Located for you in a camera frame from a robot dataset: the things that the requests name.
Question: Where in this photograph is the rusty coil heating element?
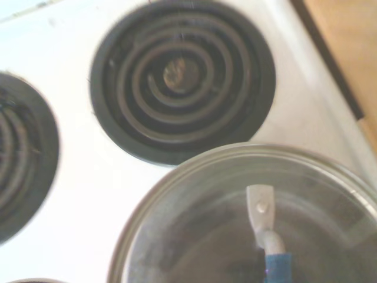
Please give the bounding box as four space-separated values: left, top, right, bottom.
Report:
115 13 254 140
0 97 39 219

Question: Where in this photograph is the round metal pan rim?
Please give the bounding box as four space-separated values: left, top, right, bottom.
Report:
5 277 64 283

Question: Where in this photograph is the glass pot lid, taped handle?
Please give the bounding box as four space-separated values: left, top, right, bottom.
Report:
107 143 377 283

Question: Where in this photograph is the white electric stove top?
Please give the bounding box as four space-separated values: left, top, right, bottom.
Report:
0 0 377 283

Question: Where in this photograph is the wooden kitchen counter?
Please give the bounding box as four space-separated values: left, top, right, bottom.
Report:
290 0 377 154

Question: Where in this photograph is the stainless steel pot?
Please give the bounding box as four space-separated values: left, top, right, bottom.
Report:
294 146 377 207

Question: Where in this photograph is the black coil burner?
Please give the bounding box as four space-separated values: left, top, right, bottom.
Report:
0 72 60 246
89 0 277 167

